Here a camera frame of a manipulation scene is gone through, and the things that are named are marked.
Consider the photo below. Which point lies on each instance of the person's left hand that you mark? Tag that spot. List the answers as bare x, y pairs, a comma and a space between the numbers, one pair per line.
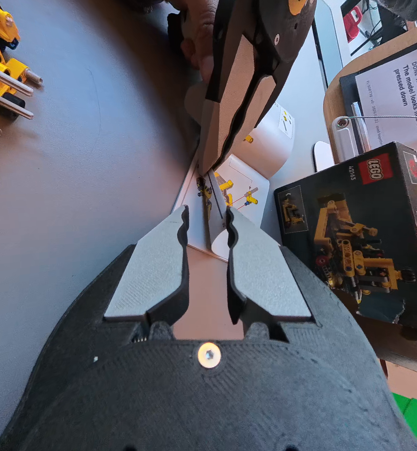
199, 31

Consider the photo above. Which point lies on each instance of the white rounded stand foot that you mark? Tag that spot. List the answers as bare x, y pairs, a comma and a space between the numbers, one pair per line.
322, 156

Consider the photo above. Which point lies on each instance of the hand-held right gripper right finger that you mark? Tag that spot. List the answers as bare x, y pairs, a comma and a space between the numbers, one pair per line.
265, 278

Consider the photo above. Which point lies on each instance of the silver clipboard clip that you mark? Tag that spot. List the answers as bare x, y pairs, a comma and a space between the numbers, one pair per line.
346, 141

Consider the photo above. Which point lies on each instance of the black clipboard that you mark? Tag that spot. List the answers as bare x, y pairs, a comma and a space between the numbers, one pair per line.
347, 91

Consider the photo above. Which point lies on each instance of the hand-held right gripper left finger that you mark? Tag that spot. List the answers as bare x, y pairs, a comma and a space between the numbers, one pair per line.
148, 274

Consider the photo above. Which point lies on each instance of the red chair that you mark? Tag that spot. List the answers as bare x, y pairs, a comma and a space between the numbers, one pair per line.
353, 24

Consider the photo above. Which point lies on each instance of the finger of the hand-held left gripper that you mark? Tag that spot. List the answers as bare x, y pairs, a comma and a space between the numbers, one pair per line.
261, 98
238, 81

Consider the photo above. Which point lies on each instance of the silver computer monitor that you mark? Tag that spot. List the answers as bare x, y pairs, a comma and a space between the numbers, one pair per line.
330, 42

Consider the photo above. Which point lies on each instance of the black lego set box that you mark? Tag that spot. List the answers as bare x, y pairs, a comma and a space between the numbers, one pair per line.
353, 229

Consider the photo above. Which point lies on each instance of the white lego instruction booklet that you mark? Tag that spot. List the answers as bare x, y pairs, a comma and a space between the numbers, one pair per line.
272, 151

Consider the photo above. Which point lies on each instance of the round wooden side table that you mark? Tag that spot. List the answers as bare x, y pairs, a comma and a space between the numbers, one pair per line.
332, 91

